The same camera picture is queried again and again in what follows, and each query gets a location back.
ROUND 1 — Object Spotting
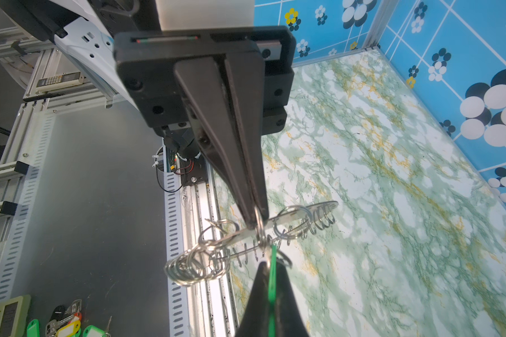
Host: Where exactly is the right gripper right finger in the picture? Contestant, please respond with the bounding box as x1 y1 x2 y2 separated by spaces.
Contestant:
275 259 309 337

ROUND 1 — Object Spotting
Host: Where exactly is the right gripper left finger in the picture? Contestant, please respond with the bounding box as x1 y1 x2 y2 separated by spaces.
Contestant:
236 262 270 337

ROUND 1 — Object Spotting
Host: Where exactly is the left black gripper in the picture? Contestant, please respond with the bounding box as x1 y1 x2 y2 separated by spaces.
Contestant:
113 26 297 230

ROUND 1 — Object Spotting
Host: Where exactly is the green key tag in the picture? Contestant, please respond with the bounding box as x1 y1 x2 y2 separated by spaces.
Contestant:
268 245 278 337

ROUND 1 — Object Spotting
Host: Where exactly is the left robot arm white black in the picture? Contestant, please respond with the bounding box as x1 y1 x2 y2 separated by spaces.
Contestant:
0 1 297 229

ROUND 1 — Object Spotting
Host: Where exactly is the bunch of coloured key tags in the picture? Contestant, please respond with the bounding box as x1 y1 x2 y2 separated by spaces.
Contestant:
26 299 112 337

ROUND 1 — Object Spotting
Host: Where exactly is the grey calculator device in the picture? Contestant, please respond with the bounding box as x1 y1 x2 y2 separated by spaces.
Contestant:
36 72 85 93

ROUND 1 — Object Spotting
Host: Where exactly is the green handheld device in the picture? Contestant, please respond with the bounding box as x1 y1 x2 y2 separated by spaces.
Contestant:
0 295 31 337

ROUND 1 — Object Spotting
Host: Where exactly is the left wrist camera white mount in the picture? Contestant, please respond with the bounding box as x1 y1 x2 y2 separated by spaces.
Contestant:
155 0 254 31

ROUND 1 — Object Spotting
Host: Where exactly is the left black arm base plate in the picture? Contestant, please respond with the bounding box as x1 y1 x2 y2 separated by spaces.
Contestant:
169 152 208 187

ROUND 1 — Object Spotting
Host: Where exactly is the left rear aluminium post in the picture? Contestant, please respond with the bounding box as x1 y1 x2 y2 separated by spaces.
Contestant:
368 0 399 40

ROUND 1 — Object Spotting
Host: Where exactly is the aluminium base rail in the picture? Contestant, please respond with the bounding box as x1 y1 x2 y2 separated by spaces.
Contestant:
0 24 241 337

